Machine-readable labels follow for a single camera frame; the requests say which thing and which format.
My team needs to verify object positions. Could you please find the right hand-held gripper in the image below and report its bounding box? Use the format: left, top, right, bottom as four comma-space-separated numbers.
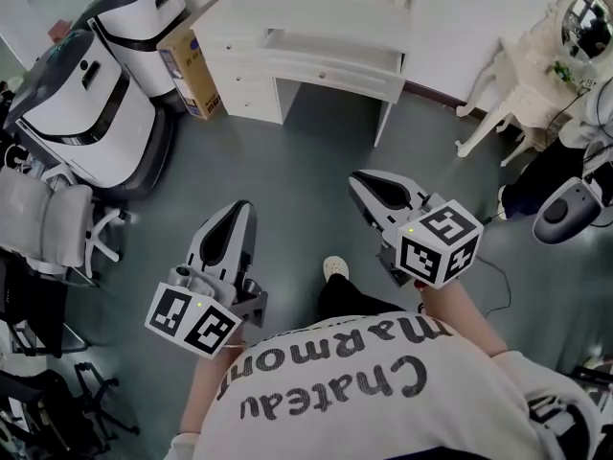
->
348, 169, 485, 290

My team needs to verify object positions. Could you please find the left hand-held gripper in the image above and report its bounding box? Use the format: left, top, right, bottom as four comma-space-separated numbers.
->
145, 199, 269, 360

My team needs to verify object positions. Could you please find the wide white desk drawer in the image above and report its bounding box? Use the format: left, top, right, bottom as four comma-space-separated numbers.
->
275, 57, 401, 103

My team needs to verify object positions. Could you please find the person's right forearm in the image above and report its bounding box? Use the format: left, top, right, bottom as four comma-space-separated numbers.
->
415, 274, 510, 357

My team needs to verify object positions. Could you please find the person's left forearm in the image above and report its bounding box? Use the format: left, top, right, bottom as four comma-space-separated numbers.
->
178, 340, 246, 436

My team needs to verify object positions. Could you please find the small white desk drawer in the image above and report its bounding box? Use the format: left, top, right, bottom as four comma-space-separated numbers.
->
222, 87, 282, 118
213, 60, 278, 91
203, 34, 269, 62

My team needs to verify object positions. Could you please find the person's right hand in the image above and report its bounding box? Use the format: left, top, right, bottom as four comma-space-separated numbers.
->
412, 278, 430, 316

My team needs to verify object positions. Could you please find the person's white shoe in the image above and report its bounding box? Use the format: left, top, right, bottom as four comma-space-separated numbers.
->
322, 255, 352, 283

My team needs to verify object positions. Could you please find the person's black trouser leg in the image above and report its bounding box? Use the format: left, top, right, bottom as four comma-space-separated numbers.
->
317, 272, 387, 323

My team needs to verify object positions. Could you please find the brown cardboard box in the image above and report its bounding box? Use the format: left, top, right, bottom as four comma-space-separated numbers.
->
156, 0, 226, 122

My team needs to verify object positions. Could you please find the white shirt with black lettering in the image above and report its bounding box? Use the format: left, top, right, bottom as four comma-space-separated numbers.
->
163, 310, 603, 460

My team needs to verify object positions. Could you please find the grey hand-held device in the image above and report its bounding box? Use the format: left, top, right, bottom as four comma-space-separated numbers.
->
531, 176, 603, 246

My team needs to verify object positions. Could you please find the ornate white vanity table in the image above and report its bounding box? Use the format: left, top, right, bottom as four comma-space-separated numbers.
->
453, 29, 601, 168

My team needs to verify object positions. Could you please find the white and black mobile robot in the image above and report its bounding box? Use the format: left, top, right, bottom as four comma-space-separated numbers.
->
3, 28, 174, 201
70, 0, 193, 101

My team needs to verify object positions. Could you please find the grey office chair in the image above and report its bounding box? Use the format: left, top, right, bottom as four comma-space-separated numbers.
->
0, 164, 126, 283

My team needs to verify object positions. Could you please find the white desk with hutch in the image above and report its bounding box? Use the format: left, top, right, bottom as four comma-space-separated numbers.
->
190, 0, 423, 149

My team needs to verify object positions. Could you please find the black mesh office chair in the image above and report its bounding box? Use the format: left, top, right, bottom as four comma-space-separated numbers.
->
0, 249, 90, 359

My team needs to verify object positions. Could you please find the small green plant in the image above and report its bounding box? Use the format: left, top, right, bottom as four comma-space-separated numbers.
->
549, 60, 577, 84

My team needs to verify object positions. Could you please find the round white-framed mirror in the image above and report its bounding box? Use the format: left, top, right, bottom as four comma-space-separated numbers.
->
555, 0, 613, 65

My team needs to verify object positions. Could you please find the black floor cable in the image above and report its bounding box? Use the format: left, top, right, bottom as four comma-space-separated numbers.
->
477, 211, 514, 318

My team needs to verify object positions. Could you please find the black shoulder strap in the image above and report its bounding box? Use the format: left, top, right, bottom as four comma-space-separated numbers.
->
525, 390, 602, 452

